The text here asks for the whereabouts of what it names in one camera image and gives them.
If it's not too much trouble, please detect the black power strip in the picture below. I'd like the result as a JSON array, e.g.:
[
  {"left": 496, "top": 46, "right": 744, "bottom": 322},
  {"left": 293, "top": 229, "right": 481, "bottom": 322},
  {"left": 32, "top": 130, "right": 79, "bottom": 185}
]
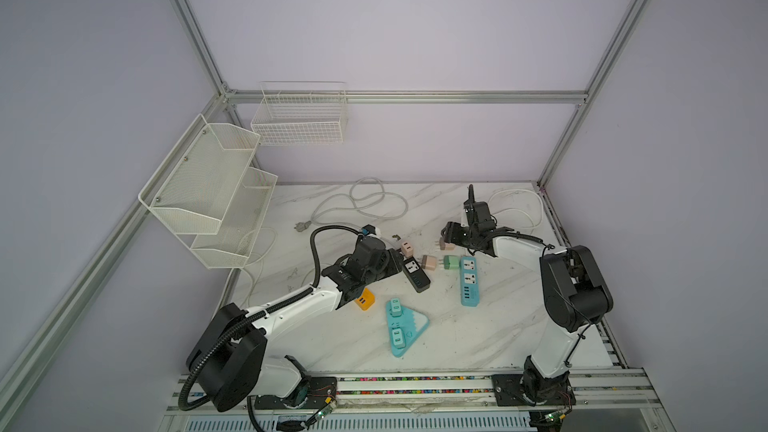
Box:
[{"left": 403, "top": 257, "right": 431, "bottom": 293}]

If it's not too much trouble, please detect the pink plug black strip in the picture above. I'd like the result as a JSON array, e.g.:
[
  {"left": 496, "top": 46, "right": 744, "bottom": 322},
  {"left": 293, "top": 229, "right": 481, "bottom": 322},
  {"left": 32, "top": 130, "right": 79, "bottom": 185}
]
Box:
[
  {"left": 400, "top": 241, "right": 414, "bottom": 257},
  {"left": 438, "top": 238, "right": 455, "bottom": 251}
]

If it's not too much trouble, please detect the white wire basket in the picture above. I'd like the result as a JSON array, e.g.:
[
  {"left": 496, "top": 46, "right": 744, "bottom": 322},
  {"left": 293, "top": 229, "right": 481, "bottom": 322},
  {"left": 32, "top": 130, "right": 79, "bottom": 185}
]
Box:
[{"left": 251, "top": 81, "right": 348, "bottom": 146}]

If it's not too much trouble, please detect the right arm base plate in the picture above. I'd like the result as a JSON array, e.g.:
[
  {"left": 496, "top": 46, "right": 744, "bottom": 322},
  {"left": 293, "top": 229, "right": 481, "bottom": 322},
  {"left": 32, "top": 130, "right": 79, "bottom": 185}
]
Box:
[{"left": 491, "top": 373, "right": 576, "bottom": 407}]

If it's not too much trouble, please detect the white mesh shelf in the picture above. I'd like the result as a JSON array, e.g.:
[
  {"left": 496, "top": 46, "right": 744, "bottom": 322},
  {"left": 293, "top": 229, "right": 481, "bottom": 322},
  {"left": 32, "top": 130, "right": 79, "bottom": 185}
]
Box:
[
  {"left": 138, "top": 115, "right": 260, "bottom": 235},
  {"left": 191, "top": 167, "right": 278, "bottom": 269}
]

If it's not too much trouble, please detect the lower white mesh shelf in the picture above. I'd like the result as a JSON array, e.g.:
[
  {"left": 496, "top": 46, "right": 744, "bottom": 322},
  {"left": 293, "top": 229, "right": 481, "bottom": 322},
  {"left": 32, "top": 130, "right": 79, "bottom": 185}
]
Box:
[{"left": 191, "top": 167, "right": 278, "bottom": 269}]

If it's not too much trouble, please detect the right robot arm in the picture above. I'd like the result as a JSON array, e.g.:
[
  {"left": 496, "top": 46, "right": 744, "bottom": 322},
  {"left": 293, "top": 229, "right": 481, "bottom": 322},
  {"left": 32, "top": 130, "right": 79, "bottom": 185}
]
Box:
[{"left": 441, "top": 185, "right": 614, "bottom": 406}]

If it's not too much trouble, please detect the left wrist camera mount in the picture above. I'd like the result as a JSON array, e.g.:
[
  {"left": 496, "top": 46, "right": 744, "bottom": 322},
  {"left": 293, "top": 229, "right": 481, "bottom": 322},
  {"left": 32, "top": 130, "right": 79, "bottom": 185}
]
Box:
[{"left": 360, "top": 224, "right": 381, "bottom": 238}]

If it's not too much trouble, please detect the orange power strip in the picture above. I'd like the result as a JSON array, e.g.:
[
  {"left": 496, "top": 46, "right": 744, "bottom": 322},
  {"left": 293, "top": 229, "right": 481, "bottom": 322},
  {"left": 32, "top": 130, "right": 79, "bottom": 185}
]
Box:
[{"left": 355, "top": 288, "right": 376, "bottom": 311}]

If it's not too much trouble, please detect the teal plug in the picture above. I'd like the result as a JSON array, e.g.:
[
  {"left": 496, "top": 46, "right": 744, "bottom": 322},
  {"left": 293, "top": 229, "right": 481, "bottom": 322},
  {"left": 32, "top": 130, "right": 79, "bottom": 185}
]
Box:
[
  {"left": 390, "top": 327, "right": 406, "bottom": 349},
  {"left": 389, "top": 298, "right": 403, "bottom": 317}
]

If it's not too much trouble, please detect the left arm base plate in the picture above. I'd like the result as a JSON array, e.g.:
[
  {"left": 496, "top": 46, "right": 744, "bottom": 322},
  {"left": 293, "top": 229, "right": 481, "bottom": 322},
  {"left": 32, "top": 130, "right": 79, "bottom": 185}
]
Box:
[{"left": 253, "top": 376, "right": 338, "bottom": 411}]

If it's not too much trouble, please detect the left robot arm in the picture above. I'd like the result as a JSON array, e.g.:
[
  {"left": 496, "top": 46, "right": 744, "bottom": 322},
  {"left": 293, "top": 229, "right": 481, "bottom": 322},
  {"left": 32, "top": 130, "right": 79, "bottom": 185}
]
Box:
[{"left": 177, "top": 224, "right": 405, "bottom": 412}]

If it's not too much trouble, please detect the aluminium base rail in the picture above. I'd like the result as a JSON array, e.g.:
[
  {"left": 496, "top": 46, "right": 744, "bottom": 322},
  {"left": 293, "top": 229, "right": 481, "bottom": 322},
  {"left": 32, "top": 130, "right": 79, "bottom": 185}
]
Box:
[{"left": 164, "top": 368, "right": 667, "bottom": 418}]

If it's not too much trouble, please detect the teal triangular power strip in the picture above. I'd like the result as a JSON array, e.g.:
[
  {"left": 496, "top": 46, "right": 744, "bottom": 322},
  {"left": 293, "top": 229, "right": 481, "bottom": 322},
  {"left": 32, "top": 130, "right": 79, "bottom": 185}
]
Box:
[{"left": 385, "top": 300, "right": 430, "bottom": 358}]

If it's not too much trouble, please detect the white cable of blue strip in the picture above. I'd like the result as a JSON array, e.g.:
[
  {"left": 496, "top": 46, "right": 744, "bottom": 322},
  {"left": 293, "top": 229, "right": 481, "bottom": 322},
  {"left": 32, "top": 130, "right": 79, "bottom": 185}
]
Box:
[{"left": 485, "top": 188, "right": 546, "bottom": 241}]

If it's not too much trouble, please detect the green plug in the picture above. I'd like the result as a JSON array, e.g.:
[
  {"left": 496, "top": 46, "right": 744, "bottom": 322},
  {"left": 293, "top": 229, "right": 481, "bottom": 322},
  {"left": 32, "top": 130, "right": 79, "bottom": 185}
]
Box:
[{"left": 440, "top": 255, "right": 461, "bottom": 270}]

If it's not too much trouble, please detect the upper white mesh shelf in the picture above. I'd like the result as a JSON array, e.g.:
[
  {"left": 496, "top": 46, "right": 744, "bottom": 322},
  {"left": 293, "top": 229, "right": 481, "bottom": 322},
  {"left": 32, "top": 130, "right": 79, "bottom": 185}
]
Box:
[{"left": 138, "top": 115, "right": 260, "bottom": 235}]

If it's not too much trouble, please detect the blue power strip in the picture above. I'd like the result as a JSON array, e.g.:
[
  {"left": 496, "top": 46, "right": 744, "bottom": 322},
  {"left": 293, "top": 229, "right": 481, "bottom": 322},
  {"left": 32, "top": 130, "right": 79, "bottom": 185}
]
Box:
[{"left": 459, "top": 256, "right": 479, "bottom": 307}]

